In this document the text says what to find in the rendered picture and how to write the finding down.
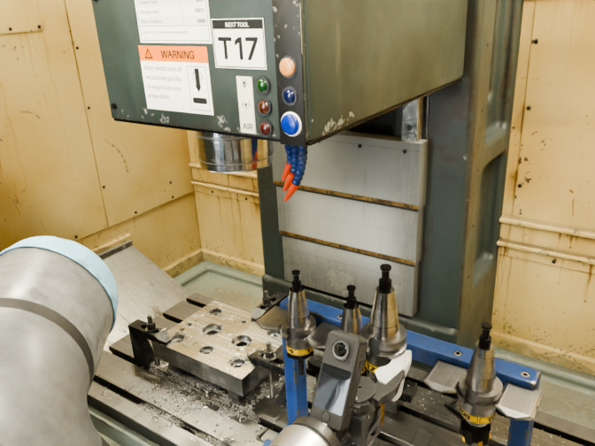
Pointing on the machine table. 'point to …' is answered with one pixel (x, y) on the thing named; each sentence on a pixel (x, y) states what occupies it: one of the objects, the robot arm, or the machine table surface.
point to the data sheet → (173, 21)
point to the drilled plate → (225, 378)
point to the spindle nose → (232, 153)
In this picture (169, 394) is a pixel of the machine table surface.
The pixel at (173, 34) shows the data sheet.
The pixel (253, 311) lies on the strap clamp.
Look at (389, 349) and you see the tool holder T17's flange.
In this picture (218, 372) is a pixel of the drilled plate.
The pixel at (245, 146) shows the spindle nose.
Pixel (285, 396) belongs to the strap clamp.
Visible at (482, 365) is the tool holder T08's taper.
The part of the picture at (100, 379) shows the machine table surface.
